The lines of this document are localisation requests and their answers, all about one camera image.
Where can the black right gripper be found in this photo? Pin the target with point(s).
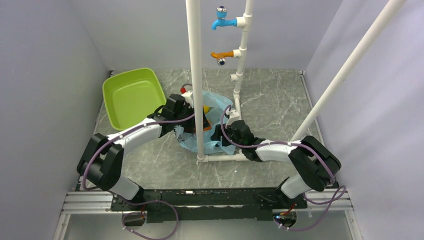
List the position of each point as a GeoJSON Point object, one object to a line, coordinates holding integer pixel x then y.
{"type": "Point", "coordinates": [216, 137]}

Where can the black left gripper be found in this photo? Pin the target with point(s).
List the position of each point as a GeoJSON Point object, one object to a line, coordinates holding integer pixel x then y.
{"type": "Point", "coordinates": [191, 125]}

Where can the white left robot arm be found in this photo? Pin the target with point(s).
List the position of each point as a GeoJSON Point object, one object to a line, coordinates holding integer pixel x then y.
{"type": "Point", "coordinates": [102, 160]}

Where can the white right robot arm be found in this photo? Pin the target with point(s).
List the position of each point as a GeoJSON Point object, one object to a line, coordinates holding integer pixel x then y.
{"type": "Point", "coordinates": [316, 166]}

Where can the yellow fake mango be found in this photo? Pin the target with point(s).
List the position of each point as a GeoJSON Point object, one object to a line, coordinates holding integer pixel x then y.
{"type": "Point", "coordinates": [206, 109]}

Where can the orange fake orange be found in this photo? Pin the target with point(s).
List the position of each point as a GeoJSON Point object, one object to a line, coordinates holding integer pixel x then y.
{"type": "Point", "coordinates": [207, 125]}

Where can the lime green plastic basin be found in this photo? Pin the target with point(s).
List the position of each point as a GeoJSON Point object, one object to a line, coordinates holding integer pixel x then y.
{"type": "Point", "coordinates": [129, 97]}

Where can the orange plastic faucet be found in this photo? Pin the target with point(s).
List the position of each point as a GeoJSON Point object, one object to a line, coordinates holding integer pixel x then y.
{"type": "Point", "coordinates": [221, 57]}

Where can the blue plastic faucet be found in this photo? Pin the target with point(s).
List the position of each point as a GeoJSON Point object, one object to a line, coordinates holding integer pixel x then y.
{"type": "Point", "coordinates": [221, 21]}

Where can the white diagonal pole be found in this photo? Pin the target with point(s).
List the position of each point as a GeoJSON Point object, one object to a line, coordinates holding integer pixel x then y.
{"type": "Point", "coordinates": [375, 29]}

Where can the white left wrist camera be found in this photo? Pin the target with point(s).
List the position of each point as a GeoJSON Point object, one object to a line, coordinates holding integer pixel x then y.
{"type": "Point", "coordinates": [188, 96]}

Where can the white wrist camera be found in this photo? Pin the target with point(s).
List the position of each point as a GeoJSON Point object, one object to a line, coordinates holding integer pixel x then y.
{"type": "Point", "coordinates": [233, 116]}
{"type": "Point", "coordinates": [188, 96]}

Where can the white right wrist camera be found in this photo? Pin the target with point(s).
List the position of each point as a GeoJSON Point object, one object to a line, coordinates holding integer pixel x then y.
{"type": "Point", "coordinates": [233, 116]}

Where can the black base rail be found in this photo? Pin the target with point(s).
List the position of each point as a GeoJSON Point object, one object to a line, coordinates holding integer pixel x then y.
{"type": "Point", "coordinates": [259, 203]}

